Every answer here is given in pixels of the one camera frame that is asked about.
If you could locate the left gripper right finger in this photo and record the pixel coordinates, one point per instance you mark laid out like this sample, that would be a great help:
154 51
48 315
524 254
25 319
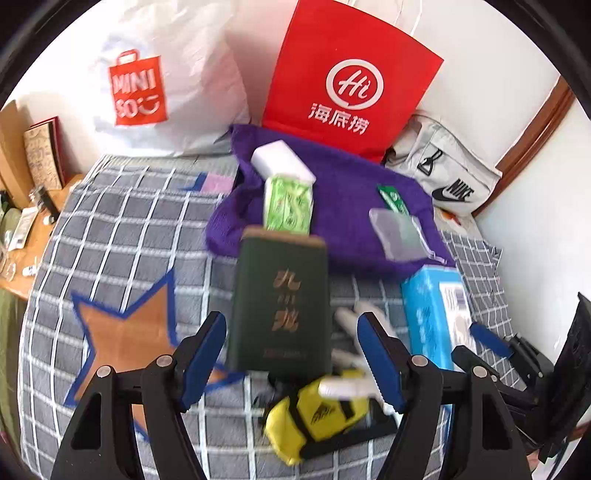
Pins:
387 357

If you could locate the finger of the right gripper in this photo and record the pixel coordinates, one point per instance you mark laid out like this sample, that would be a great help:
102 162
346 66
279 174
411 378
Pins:
490 340

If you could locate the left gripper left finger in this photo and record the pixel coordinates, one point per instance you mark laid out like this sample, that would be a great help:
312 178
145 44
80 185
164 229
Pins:
196 356

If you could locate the white cotton gloves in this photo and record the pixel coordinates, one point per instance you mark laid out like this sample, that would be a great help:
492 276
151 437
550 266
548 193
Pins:
360 350

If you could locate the yellow black pouch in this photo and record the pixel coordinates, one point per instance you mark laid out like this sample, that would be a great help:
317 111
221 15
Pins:
307 421

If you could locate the green tissue packet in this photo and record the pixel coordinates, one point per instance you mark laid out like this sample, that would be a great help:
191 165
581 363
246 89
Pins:
287 205

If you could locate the blue tissue pack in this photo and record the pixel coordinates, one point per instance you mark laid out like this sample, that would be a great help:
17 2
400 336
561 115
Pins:
438 314

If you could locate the brown star mat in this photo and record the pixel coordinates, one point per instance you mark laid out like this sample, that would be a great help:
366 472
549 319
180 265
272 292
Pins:
125 340

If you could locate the dark green tea box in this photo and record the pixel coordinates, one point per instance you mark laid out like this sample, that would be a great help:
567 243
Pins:
280 307

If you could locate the grey checked bedsheet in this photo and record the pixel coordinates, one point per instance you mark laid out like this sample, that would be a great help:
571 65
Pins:
122 228

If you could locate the green foil sachet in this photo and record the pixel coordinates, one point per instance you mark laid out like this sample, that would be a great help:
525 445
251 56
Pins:
393 199

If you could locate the grey Nike waist bag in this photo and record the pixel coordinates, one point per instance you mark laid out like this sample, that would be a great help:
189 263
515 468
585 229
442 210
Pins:
455 177

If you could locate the purple towel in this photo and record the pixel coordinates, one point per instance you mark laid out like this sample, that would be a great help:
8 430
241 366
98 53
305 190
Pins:
345 191

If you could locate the wooden nightstand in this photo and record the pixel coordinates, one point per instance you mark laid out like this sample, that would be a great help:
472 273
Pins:
12 279

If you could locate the dark bottle on nightstand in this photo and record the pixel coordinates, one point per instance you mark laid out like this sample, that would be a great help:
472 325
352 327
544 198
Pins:
43 199

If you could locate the wooden headboard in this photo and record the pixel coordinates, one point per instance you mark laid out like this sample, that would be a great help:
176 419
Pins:
15 175

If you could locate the brown patterned book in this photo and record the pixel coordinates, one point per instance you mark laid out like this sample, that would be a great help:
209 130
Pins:
43 155

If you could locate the white Miniso plastic bag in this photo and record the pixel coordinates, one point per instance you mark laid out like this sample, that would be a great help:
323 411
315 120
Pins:
167 81

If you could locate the red paper shopping bag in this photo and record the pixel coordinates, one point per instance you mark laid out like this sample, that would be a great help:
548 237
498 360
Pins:
347 79

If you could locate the brown wooden door frame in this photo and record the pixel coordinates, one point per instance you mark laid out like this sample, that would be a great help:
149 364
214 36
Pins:
533 139

